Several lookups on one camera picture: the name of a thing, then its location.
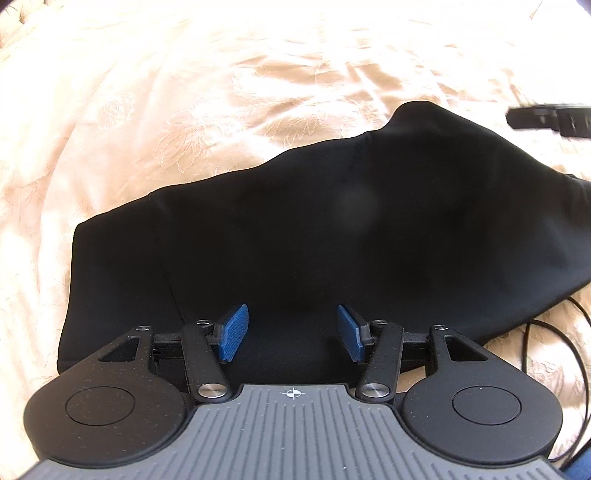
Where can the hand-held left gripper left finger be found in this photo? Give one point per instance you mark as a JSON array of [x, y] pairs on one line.
[[233, 330]]

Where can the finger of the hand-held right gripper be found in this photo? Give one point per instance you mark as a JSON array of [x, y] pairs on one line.
[[549, 119]]

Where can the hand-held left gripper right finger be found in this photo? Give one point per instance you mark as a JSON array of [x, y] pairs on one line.
[[352, 333]]

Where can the black pants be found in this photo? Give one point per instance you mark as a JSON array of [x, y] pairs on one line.
[[323, 240]]

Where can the cream embroidered bed sheet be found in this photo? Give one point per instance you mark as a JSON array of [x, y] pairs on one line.
[[184, 101]]

